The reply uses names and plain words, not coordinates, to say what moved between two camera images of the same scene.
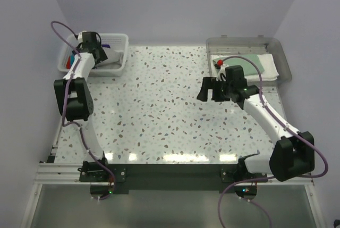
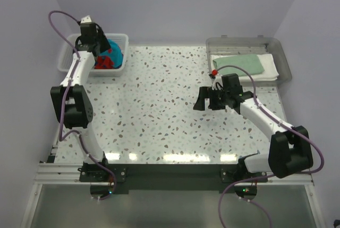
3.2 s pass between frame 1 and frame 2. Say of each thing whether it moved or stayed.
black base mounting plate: stayed
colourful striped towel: moved
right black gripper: moved
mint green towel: stayed
